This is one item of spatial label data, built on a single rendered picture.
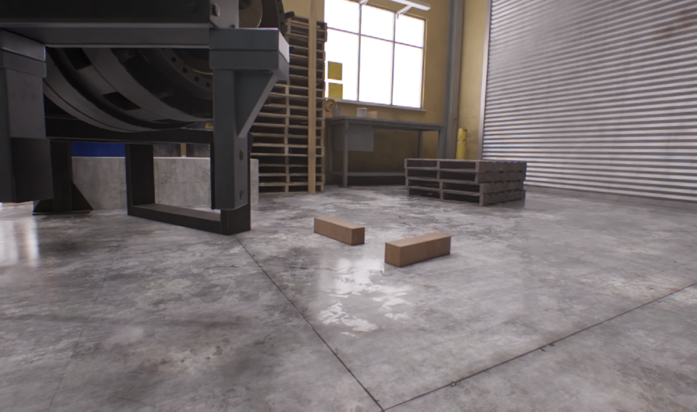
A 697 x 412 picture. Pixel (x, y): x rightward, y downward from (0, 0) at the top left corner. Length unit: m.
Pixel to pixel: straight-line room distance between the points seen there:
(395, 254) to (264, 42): 1.49
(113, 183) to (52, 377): 2.60
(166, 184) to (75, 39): 3.27
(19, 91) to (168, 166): 3.25
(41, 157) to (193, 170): 3.26
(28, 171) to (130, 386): 0.74
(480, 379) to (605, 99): 5.30
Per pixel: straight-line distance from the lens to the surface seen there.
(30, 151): 0.29
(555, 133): 6.26
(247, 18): 0.92
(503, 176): 4.49
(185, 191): 3.55
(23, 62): 0.30
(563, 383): 1.03
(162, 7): 0.23
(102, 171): 3.56
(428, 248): 1.79
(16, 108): 0.29
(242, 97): 0.22
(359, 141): 5.61
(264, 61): 0.21
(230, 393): 0.88
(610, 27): 6.21
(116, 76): 0.93
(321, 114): 4.69
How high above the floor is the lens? 0.51
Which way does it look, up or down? 7 degrees down
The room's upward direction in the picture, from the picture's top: 2 degrees clockwise
